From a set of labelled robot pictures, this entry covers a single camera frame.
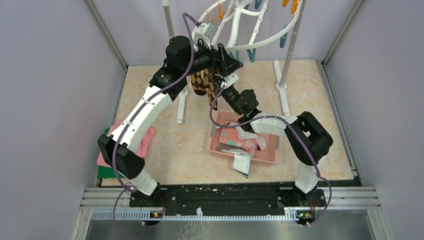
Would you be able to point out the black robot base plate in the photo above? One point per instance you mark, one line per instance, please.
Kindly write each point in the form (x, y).
(232, 200)

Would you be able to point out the brown argyle sock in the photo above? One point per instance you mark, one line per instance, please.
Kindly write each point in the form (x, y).
(202, 85)

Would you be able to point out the pink folded cloth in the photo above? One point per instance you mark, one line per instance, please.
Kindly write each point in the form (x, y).
(143, 146)

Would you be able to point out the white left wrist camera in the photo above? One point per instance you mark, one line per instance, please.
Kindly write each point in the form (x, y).
(202, 32)

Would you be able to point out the white drying rack stand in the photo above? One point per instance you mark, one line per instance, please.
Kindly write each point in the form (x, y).
(234, 12)

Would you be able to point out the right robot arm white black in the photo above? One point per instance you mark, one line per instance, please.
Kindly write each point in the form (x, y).
(308, 138)

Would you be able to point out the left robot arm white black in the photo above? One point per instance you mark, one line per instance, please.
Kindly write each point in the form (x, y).
(118, 149)

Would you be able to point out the white black striped sock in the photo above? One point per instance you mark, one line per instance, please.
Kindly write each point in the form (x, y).
(261, 141)
(242, 160)

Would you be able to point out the green folded cloth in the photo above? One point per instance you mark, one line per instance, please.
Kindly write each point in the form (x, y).
(104, 170)

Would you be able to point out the pink plastic basket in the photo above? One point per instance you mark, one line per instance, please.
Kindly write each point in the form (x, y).
(265, 157)

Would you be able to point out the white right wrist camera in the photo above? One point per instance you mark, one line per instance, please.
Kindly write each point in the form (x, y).
(228, 81)

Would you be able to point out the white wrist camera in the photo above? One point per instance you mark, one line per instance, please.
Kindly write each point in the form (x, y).
(202, 32)
(228, 81)

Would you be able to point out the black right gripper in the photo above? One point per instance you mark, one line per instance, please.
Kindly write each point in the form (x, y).
(223, 90)

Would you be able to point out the white oval clip hanger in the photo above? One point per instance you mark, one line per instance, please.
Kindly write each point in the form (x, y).
(247, 23)

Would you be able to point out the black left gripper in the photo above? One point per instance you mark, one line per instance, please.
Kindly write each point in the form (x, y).
(220, 61)

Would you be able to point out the white black striped sock front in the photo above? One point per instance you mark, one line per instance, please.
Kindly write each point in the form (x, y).
(261, 141)

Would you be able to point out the pink dotted sock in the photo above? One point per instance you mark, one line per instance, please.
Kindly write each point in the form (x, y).
(237, 138)

